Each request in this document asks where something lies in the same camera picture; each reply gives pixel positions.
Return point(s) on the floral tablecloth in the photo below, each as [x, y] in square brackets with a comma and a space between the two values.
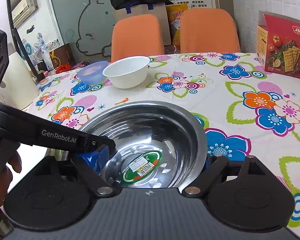
[244, 109]

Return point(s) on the orange chair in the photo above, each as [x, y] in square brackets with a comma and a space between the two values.
[208, 30]
[132, 37]

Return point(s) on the white plastic bowl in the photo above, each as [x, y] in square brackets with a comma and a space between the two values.
[128, 72]

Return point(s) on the left orange chair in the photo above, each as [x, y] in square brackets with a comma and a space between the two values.
[132, 37]

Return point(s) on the stainless steel bowl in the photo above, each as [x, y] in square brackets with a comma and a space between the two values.
[158, 145]

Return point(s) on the black monitor stand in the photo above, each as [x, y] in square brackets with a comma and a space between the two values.
[22, 51]

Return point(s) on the translucent blue plastic bowl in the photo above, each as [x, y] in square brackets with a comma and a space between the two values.
[92, 74]

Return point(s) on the right orange chair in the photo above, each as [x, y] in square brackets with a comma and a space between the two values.
[208, 30]

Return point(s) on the brown gift bag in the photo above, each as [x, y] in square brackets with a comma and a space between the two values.
[62, 55]

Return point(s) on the yellow snack bag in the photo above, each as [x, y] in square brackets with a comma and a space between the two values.
[174, 13]

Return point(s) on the red cracker box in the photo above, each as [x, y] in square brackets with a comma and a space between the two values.
[278, 43]

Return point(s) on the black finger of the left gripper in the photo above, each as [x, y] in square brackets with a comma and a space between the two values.
[95, 141]

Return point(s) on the white air conditioner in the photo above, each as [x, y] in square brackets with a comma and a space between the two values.
[23, 11]

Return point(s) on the cardboard box with blue handles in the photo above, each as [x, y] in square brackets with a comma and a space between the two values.
[147, 11]

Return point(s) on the person's left hand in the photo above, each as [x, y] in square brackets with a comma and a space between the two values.
[6, 175]

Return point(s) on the red item near bag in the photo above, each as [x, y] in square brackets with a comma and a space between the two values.
[63, 68]

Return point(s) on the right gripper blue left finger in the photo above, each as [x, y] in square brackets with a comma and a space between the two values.
[97, 159]

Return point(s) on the white electric kettle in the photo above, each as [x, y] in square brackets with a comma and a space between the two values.
[18, 89]

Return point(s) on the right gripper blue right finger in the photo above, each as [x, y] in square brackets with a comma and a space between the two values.
[207, 162]

